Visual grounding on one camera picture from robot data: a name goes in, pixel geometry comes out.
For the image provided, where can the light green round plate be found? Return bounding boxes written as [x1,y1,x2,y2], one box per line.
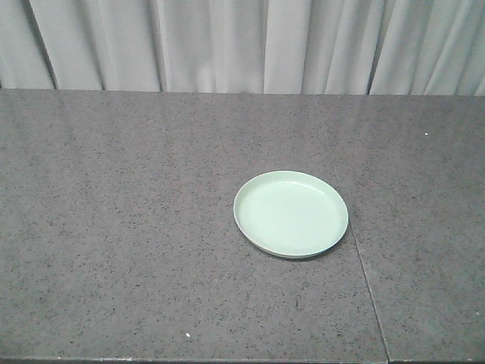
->
[233,171,349,259]

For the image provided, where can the white pleated curtain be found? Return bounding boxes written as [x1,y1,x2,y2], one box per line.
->
[1,1,484,96]

